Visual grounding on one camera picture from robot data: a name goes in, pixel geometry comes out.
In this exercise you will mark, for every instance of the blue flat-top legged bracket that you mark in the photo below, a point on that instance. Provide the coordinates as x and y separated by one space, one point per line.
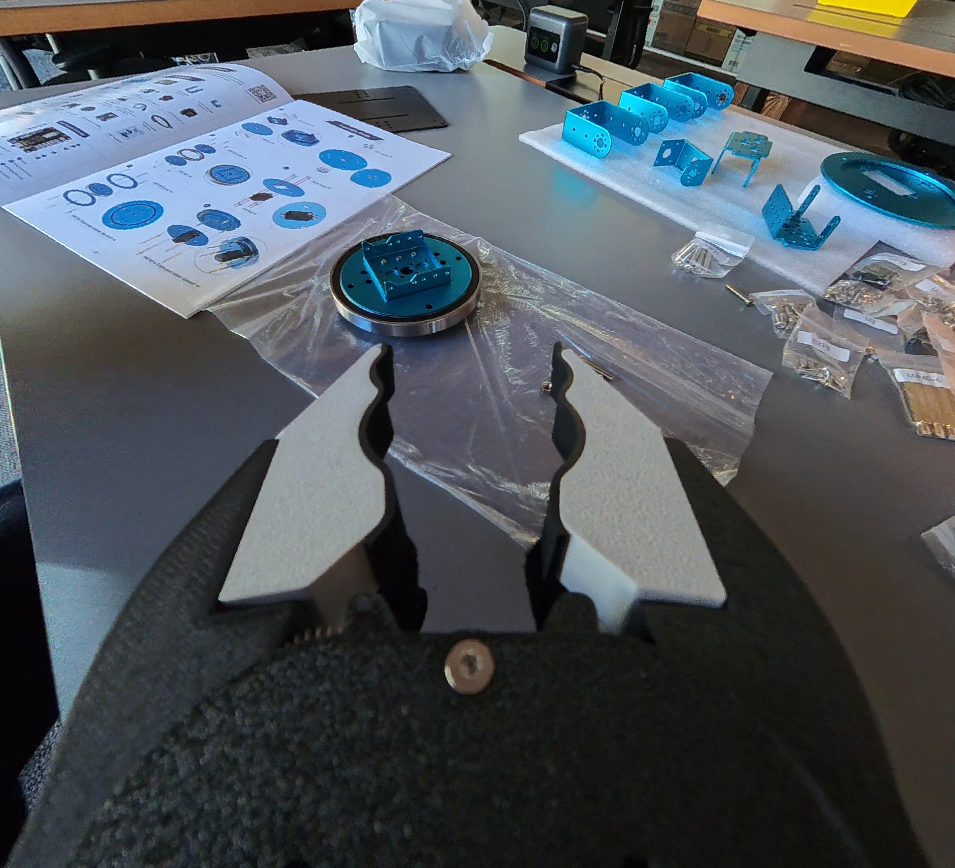
746 146

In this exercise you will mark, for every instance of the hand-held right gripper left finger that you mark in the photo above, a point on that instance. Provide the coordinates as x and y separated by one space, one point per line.
313 510

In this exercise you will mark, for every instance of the blue square servo bracket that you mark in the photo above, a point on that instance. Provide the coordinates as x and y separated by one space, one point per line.
683 163

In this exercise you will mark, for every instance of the scattered small screws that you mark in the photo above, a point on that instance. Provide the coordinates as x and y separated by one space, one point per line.
601 369

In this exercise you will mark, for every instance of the white foam sheet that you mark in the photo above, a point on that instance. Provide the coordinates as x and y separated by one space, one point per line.
649 189

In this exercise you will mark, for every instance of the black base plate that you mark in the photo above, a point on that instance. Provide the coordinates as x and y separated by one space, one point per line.
380 108

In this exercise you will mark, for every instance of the white plastic bag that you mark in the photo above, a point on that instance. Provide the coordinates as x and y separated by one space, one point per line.
418 32

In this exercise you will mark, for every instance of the large blue U bracket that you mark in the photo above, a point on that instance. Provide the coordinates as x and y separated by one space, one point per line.
688 98
597 129
645 105
712 88

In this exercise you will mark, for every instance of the clear bag of long screws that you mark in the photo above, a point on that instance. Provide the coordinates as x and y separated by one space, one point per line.
705 256

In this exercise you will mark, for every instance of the pile of small screw bags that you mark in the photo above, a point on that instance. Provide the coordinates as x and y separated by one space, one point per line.
843 353

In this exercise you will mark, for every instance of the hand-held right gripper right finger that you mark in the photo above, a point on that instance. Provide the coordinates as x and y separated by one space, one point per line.
641 517

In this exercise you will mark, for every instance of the blue disc with mounted bracket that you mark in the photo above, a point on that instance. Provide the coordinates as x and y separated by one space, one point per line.
403 267

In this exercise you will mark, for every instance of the grey desk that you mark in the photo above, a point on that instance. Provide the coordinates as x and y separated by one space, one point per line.
186 398

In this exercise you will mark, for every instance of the clear plastic bag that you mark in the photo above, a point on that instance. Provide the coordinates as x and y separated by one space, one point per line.
477 398

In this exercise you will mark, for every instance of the open assembly manual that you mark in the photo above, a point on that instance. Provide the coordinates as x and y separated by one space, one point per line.
149 241

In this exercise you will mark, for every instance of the large blue flange plate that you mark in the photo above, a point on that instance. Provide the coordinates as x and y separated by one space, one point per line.
888 204

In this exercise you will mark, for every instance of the small blue U bracket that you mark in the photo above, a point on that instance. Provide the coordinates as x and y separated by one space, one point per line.
794 222

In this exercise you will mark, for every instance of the black label printer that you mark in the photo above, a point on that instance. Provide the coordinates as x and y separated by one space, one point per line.
556 40

